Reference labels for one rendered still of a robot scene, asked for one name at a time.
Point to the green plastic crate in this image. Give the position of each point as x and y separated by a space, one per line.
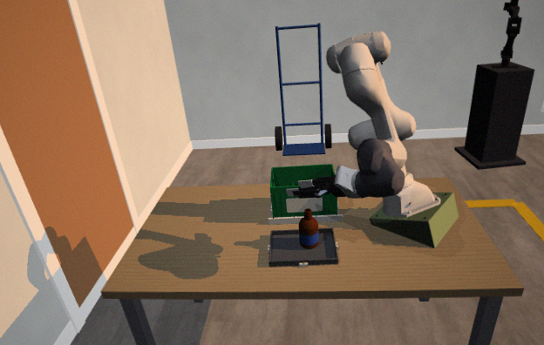
287 177

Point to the brown bottle with blue label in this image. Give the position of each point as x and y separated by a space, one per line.
308 230

